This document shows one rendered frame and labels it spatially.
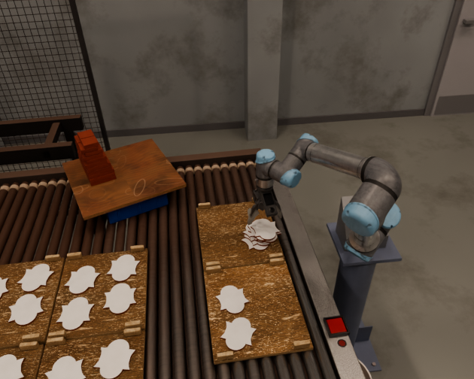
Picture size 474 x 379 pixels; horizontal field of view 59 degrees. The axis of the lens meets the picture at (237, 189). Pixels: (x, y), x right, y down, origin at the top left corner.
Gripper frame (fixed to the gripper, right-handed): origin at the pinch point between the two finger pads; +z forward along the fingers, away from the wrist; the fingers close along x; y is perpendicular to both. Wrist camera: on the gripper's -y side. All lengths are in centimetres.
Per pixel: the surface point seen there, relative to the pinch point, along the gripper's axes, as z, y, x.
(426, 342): 103, -21, -97
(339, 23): -2, 245, -156
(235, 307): 8.2, -33.4, 22.9
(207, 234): 9.1, 9.8, 24.4
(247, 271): 9.1, -16.9, 13.0
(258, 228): 3.2, 1.0, 2.8
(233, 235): 9.1, 5.4, 13.1
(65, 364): 8, -40, 84
